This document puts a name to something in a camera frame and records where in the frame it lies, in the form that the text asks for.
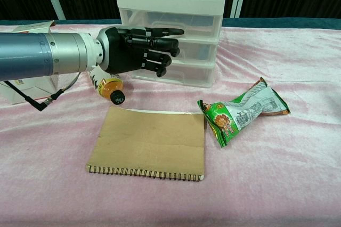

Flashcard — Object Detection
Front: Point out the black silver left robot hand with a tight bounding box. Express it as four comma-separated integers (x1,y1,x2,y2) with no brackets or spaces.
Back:
95,26,185,78

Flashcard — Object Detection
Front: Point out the white plastic drawer organizer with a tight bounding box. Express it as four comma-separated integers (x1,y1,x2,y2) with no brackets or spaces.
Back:
115,0,229,88

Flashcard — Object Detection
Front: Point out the clear plastic drawer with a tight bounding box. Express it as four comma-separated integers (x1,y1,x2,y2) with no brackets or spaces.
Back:
120,8,222,42
132,60,217,88
170,37,220,64

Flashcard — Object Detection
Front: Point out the orange drink bottle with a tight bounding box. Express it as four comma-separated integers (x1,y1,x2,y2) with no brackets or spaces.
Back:
89,66,126,106

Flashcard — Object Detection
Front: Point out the brown spiral notebook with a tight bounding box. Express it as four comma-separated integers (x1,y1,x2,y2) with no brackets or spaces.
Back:
85,105,207,182

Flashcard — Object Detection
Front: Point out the white desk lamp box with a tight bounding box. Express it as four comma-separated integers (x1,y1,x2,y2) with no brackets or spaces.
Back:
0,20,61,105

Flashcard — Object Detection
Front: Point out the green snack packet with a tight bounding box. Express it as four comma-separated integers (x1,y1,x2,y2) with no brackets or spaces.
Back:
197,77,291,148

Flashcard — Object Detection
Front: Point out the dark teal table pad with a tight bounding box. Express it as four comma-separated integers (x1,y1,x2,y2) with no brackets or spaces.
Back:
0,18,341,30

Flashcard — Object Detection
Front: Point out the pink velvet cloth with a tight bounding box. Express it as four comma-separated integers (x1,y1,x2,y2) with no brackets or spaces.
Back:
0,23,341,227

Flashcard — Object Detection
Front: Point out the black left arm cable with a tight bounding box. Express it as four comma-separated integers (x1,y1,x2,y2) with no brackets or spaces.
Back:
4,71,80,112

